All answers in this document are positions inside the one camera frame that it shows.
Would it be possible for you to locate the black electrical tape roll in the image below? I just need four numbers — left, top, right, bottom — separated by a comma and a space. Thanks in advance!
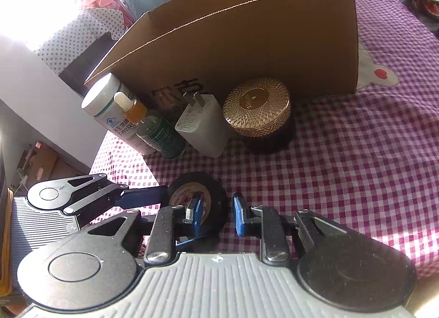
168, 172, 230, 235

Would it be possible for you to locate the cardboard box on floor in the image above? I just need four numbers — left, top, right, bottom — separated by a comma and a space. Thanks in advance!
17, 141, 84, 189

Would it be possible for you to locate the green dropper bottle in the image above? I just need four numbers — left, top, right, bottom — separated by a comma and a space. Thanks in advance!
113, 92, 186, 159

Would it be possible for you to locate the white supplement bottle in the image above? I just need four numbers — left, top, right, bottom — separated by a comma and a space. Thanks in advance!
81, 73, 155, 156

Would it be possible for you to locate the gold lidded dark jar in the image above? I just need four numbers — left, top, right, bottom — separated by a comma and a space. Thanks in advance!
223, 77, 295, 154

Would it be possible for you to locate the purple checkered tablecloth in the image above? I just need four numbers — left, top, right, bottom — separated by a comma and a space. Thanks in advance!
91, 0, 438, 277

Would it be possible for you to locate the polka dot covered cabinet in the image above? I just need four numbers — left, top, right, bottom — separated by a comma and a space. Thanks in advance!
35, 8, 126, 95

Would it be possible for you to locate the brown cardboard box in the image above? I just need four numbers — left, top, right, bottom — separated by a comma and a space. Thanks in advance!
85, 0, 359, 110

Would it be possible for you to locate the pink hanging cloth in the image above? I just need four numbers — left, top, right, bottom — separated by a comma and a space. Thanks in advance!
80, 0, 133, 28

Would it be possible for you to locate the white wall charger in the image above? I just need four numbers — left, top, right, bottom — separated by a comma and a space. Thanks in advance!
175, 92, 232, 158

